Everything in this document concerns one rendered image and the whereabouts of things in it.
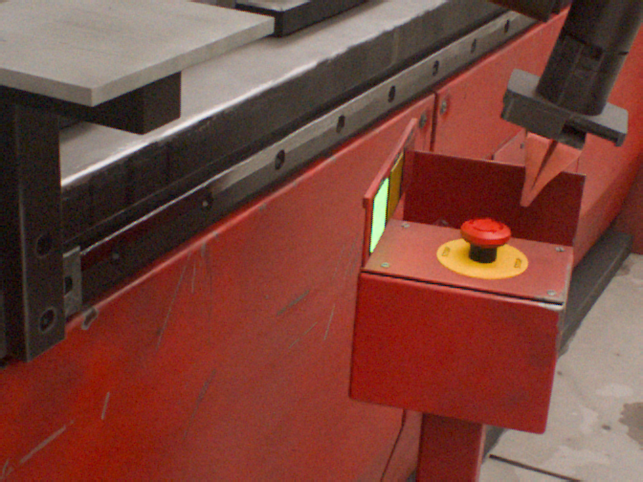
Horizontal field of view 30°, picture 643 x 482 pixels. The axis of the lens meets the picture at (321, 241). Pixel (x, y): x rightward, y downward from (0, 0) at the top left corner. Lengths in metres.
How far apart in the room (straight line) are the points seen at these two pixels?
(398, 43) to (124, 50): 0.64
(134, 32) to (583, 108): 0.42
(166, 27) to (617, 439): 1.65
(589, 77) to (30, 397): 0.49
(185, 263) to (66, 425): 0.17
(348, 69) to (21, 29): 0.53
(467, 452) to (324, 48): 0.40
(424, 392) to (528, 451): 1.20
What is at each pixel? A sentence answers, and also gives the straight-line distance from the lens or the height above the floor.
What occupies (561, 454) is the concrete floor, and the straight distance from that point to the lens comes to 2.16.
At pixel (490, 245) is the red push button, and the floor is 0.80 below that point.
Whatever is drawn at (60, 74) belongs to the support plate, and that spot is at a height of 1.00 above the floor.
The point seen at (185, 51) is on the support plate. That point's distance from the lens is 0.66.
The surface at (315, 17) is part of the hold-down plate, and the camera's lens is 1.23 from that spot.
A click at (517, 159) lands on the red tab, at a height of 0.58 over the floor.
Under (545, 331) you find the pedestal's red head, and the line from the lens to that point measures 0.92.
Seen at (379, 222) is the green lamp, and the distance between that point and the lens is 0.95.
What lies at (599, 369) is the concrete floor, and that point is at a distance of 2.44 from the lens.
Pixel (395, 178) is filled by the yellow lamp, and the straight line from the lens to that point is 0.99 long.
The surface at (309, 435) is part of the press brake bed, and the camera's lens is 1.32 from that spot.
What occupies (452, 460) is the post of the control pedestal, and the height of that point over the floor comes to 0.57.
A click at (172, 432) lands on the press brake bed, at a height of 0.60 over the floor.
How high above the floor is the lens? 1.18
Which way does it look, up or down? 25 degrees down
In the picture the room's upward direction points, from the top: 4 degrees clockwise
